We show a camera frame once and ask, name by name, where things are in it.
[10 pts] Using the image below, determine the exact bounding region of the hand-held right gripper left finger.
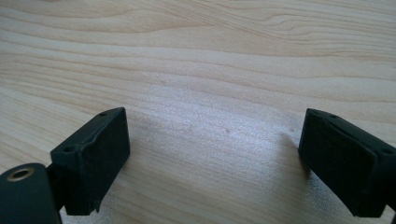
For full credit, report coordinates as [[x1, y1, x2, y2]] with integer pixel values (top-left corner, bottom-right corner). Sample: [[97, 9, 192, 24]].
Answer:
[[46, 106, 131, 217]]

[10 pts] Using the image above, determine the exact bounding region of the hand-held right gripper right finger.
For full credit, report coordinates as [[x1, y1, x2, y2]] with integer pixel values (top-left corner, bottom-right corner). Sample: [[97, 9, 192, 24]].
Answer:
[[297, 107, 396, 218]]

